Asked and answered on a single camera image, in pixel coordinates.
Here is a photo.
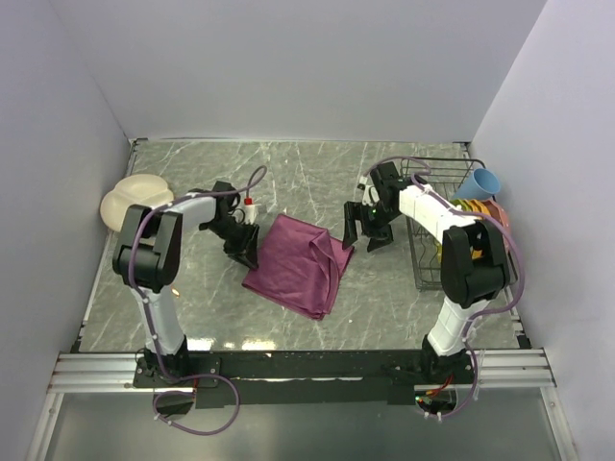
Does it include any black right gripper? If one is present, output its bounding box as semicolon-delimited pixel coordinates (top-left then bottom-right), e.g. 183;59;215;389
341;201;399;253

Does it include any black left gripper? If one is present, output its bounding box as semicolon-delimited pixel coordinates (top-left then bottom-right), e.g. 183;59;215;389
203;216;259;269

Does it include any purple cloth napkin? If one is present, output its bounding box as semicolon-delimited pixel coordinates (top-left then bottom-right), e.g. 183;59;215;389
242;214;354;321

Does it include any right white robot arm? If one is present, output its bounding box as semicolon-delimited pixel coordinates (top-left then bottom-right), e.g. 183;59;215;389
342;159;510;383

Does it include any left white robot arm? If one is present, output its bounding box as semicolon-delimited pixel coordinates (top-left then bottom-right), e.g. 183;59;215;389
112;181;259;386

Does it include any green scalloped plate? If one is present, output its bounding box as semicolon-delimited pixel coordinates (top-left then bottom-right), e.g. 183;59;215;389
451;199;472;211

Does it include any orange scalloped plate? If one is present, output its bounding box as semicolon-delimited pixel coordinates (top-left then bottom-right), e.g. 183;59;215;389
461;199;490;259

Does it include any light blue plastic cup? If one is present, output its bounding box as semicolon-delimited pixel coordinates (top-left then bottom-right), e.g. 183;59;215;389
453;168;501;201

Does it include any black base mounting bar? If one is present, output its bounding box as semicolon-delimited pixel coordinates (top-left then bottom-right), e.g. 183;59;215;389
132;349;477;410

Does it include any cream divided ceramic plate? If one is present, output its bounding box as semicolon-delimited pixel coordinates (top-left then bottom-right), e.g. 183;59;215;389
99;174;174;232

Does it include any pink scalloped plate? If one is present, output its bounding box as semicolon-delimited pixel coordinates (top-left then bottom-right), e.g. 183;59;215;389
482;199;511;234

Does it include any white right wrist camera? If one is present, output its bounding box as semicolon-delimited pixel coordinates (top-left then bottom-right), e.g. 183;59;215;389
357;176;380;206

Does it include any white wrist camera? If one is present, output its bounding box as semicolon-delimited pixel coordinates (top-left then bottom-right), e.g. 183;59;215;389
242;196;259;225
357;176;380;206

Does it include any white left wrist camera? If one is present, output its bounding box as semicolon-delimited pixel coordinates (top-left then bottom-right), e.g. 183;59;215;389
242;196;259;225

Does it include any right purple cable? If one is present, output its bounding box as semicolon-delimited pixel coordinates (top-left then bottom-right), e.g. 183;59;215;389
364;156;525;424

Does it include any black wire dish rack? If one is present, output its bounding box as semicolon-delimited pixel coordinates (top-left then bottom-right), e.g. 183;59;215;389
400;157;519;292

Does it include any aluminium frame rail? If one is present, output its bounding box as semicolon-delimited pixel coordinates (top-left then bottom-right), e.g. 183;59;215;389
47;350;555;394

